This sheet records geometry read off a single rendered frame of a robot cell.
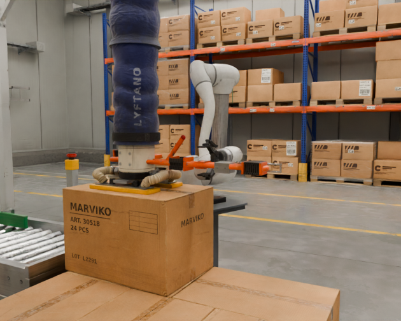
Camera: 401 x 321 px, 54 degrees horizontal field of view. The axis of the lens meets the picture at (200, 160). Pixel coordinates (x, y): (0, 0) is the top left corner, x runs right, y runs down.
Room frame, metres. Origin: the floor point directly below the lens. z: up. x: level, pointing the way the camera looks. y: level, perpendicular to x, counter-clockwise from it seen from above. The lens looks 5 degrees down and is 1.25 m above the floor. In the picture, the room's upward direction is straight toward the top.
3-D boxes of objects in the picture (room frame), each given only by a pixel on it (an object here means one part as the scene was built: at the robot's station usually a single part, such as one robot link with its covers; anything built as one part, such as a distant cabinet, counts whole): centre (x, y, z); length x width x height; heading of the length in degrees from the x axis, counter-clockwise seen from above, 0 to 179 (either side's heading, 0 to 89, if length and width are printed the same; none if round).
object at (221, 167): (1.66, -0.10, 1.06); 0.07 x 0.07 x 0.04; 61
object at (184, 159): (1.77, 0.09, 1.07); 0.10 x 0.08 x 0.06; 151
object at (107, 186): (1.81, 0.35, 0.97); 0.34 x 0.10 x 0.05; 61
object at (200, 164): (1.90, 0.07, 1.07); 0.93 x 0.30 x 0.04; 61
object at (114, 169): (1.89, 0.30, 1.01); 0.34 x 0.25 x 0.06; 61
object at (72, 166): (2.76, 0.90, 0.50); 0.07 x 0.07 x 1.00; 62
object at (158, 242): (1.88, 0.30, 0.74); 0.60 x 0.40 x 0.40; 60
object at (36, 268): (2.05, 0.62, 0.58); 0.70 x 0.03 x 0.06; 152
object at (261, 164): (1.59, -0.22, 1.07); 0.08 x 0.07 x 0.05; 61
